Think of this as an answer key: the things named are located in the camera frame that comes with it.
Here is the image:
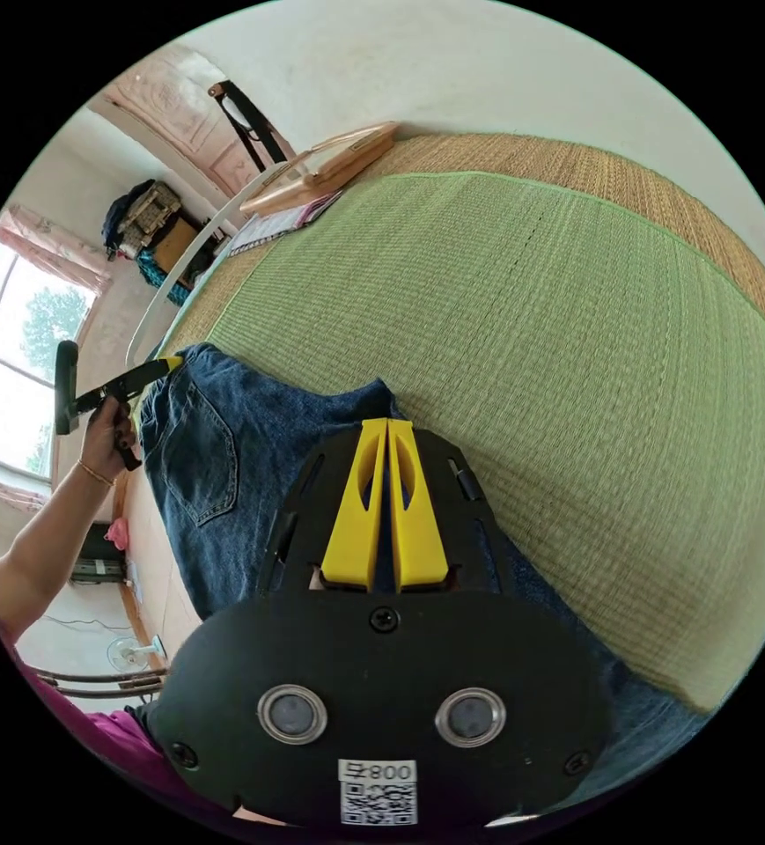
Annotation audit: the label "pink panelled door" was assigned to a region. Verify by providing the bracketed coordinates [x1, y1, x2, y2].
[104, 44, 272, 194]

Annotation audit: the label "bed with woven mat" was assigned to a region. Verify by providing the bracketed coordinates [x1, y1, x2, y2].
[114, 131, 765, 716]

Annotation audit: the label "window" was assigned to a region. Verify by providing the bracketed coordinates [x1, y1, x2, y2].
[0, 236, 97, 481]

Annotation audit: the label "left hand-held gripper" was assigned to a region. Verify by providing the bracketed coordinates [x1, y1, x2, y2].
[72, 356, 186, 473]

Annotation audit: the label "person's body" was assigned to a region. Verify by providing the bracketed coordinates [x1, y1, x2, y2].
[0, 610, 245, 830]

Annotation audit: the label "white curved pole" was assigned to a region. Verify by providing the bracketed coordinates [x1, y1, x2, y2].
[125, 165, 305, 365]

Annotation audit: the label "person's left forearm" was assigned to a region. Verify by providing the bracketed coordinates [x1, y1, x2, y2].
[0, 459, 118, 643]

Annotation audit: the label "white standing fan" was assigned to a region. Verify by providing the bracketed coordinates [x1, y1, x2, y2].
[106, 634, 169, 675]

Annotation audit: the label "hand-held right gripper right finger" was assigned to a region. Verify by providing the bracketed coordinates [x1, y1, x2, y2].
[387, 418, 451, 592]

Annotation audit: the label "striped patterned cloth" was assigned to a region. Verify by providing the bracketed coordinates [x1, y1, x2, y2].
[228, 190, 344, 260]

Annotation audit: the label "wooden framed board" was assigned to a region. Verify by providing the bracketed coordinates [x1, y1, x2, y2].
[239, 121, 401, 217]

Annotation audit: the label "person's left hand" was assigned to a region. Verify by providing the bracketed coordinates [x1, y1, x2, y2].
[80, 398, 140, 484]

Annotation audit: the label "blue long pants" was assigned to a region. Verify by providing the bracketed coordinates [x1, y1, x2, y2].
[137, 342, 715, 808]

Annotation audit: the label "pink curtain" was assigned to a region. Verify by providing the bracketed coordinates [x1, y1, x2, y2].
[0, 202, 114, 293]

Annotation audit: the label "black appliance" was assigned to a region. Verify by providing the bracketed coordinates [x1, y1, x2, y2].
[70, 522, 127, 586]

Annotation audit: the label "cluttered shelf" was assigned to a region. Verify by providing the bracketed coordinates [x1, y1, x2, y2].
[100, 178, 226, 309]

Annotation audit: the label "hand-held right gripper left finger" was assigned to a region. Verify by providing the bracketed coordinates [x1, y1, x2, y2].
[320, 418, 388, 592]

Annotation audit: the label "wooden chair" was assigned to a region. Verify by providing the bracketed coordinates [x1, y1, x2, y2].
[34, 665, 171, 702]

